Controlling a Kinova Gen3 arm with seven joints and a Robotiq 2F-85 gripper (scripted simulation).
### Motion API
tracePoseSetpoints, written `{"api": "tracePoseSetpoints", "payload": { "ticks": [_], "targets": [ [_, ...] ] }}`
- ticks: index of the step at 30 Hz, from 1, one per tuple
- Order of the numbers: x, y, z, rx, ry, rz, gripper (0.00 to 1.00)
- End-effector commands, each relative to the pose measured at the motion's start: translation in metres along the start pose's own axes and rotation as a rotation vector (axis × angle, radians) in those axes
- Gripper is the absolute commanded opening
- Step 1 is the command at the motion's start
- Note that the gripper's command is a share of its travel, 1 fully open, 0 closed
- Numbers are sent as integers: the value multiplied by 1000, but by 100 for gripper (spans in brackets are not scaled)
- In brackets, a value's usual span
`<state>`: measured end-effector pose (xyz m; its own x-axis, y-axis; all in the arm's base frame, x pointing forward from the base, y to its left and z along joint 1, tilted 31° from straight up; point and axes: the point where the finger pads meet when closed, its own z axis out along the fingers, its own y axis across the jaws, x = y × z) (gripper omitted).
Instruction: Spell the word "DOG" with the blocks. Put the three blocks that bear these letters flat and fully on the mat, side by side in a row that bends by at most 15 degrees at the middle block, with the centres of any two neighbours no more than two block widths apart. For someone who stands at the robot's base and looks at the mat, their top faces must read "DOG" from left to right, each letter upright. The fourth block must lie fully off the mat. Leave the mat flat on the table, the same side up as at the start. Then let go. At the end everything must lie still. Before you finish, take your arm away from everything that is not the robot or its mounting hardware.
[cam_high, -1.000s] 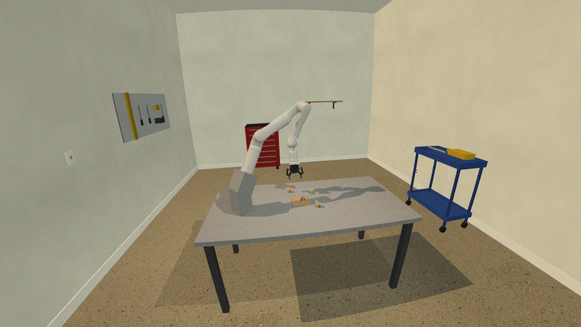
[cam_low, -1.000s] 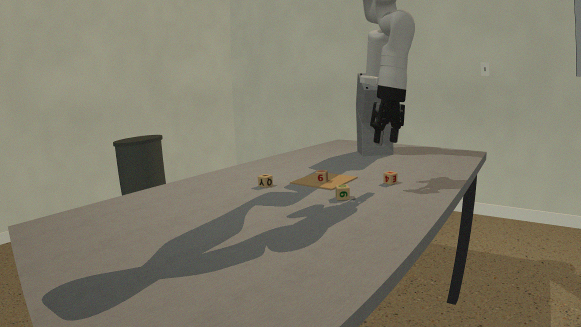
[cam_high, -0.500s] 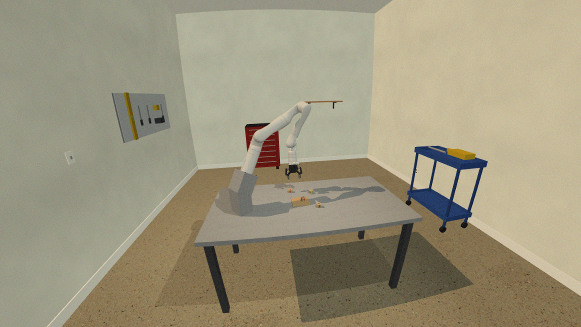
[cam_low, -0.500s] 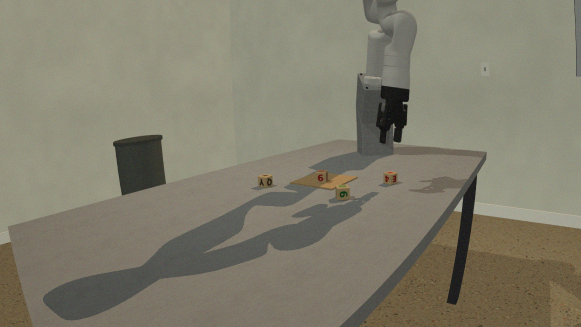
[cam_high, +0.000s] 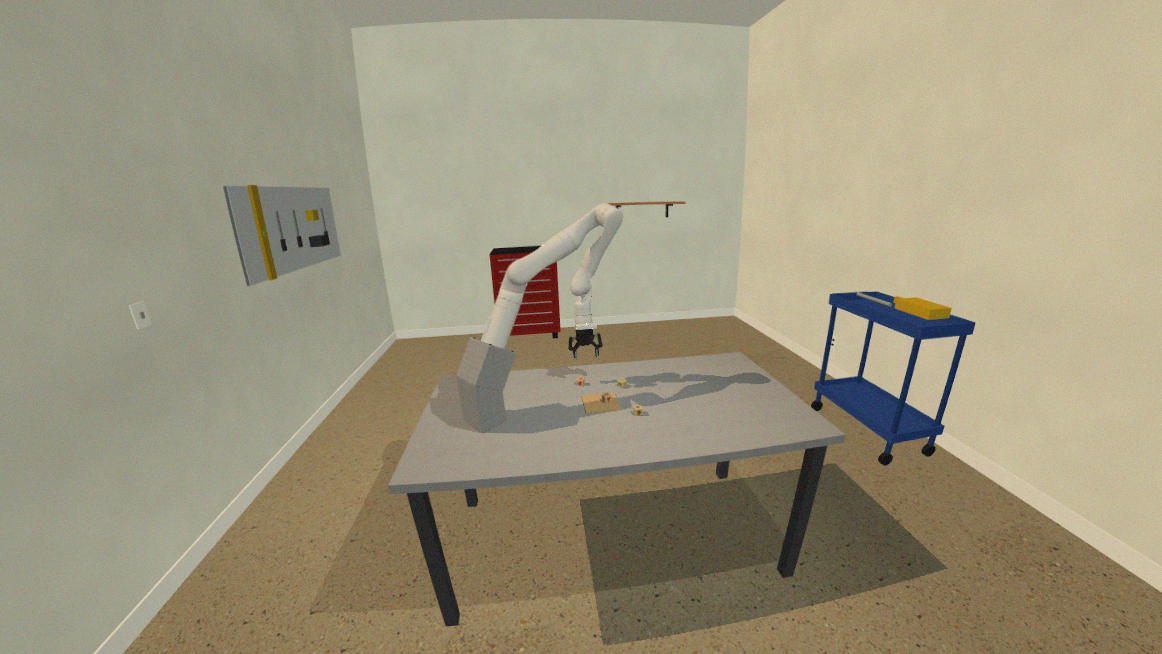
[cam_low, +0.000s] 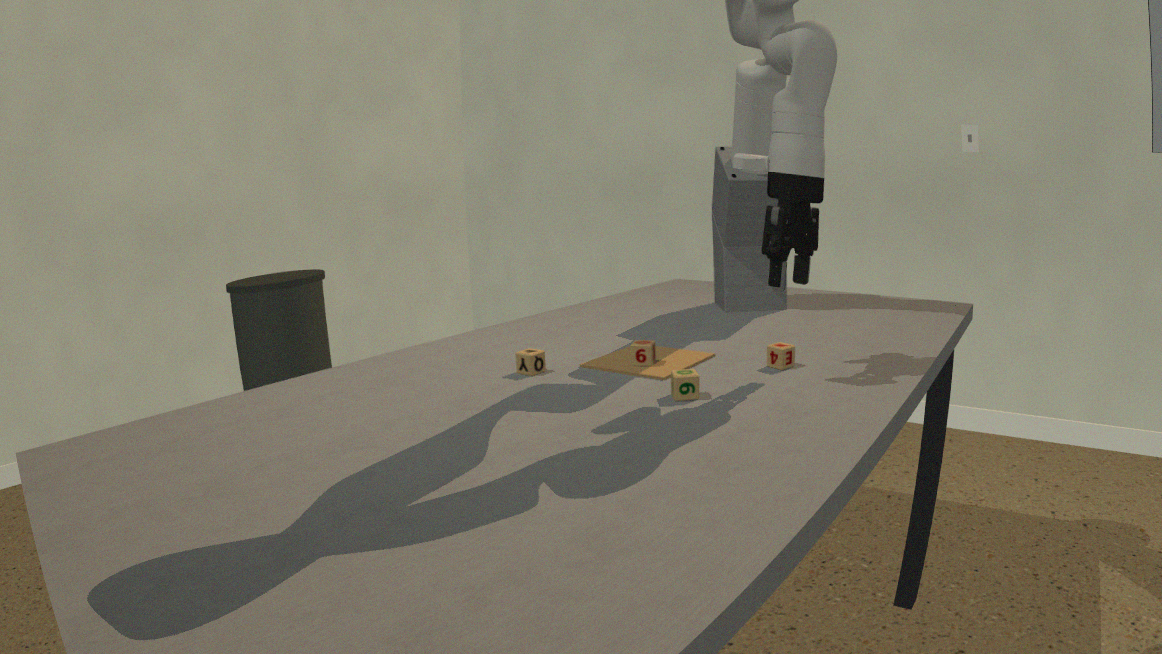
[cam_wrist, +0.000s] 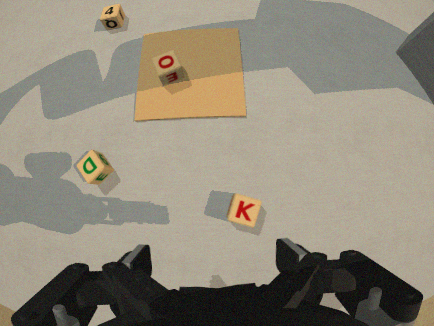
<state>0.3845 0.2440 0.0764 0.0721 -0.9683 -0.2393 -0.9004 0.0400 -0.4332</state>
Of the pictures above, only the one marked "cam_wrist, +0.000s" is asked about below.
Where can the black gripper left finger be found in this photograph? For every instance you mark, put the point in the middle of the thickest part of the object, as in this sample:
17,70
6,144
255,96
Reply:
56,303

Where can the tan wooden letter block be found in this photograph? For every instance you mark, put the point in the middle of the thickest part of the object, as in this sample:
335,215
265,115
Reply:
112,17
168,67
243,210
94,167

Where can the tan flat mat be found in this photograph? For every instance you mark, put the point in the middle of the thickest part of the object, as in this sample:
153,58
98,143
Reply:
213,78

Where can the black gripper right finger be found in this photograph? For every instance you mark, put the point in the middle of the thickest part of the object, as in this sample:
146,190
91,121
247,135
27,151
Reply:
379,299

